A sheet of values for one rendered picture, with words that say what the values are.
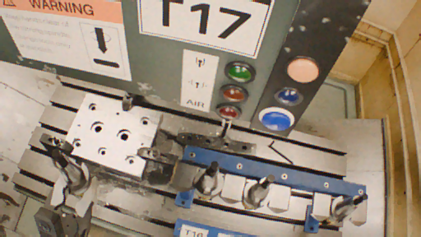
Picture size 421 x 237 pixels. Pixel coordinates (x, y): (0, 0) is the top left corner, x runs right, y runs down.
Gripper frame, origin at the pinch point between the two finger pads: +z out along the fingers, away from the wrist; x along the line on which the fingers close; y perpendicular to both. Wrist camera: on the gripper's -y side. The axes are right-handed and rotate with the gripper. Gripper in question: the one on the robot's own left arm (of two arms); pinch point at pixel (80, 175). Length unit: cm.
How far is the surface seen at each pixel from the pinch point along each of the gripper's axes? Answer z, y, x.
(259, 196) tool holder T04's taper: 7.2, 3.5, 36.3
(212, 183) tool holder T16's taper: 7.3, 2.9, 26.2
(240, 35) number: 4.3, -40.6, 24.3
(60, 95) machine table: 36, 39, -39
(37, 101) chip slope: 40, 60, -64
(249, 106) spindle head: 4.4, -31.5, 26.8
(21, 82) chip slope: 46, 55, -76
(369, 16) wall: 107, 18, 83
